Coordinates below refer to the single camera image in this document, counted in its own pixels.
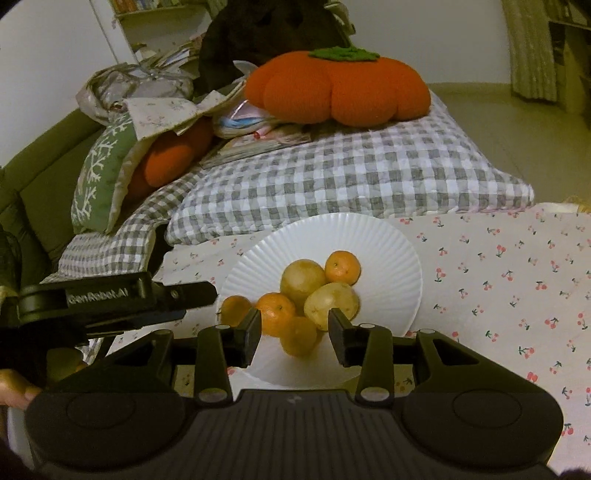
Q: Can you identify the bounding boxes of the orange plush cushion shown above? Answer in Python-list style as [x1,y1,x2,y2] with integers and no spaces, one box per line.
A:
[124,117,215,199]

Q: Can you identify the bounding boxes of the person's left hand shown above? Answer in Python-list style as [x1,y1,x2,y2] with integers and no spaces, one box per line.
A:
[0,368,43,411]

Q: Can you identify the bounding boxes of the small orange tomato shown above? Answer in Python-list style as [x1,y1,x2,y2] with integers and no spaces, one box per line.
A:
[281,316,325,357]

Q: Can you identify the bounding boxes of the grey checkered pillow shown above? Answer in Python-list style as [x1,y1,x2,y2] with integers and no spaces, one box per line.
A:
[166,92,535,245]

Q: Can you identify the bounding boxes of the green sofa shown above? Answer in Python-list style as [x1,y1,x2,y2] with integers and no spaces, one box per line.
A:
[0,108,107,278]

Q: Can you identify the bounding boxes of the white bookshelf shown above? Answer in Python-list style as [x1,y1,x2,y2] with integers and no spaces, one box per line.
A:
[90,0,213,65]

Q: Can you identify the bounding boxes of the mandarin orange with stem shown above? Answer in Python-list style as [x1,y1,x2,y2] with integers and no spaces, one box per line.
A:
[255,292,297,337]

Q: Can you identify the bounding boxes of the grey checkered blanket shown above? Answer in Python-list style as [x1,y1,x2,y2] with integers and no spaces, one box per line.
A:
[41,166,218,283]

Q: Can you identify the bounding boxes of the green cushion white branch pattern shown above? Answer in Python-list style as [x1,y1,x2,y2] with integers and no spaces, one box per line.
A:
[71,113,139,234]

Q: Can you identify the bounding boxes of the white ribbed plate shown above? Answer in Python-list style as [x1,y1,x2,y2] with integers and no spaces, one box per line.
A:
[222,213,423,388]

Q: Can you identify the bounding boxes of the beige floral cloth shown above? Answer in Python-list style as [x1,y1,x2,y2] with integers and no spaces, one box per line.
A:
[76,65,241,139]

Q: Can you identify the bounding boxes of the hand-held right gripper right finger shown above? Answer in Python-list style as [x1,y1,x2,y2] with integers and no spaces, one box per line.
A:
[327,308,492,408]

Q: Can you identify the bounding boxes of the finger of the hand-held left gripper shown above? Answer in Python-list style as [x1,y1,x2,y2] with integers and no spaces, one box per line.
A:
[152,281,218,320]

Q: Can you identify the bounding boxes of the wooden shelf unit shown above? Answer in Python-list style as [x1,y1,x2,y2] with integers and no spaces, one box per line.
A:
[545,0,591,116]

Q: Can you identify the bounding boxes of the cherry print cloth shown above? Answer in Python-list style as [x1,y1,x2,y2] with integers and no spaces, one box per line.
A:
[152,203,591,472]

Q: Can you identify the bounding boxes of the stack of magazines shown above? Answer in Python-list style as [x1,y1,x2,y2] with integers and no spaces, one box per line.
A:
[198,124,324,169]

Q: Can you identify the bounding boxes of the beige patterned curtain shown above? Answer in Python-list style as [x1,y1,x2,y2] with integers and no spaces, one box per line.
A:
[501,0,561,100]

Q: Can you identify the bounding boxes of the black garment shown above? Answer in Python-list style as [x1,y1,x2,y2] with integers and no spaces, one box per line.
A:
[198,0,356,93]

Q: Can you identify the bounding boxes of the orange persimmon cushion green leaf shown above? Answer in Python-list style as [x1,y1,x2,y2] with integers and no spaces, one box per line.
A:
[244,46,432,125]

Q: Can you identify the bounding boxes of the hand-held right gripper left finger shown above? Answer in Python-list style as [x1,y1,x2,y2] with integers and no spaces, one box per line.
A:
[90,308,263,408]

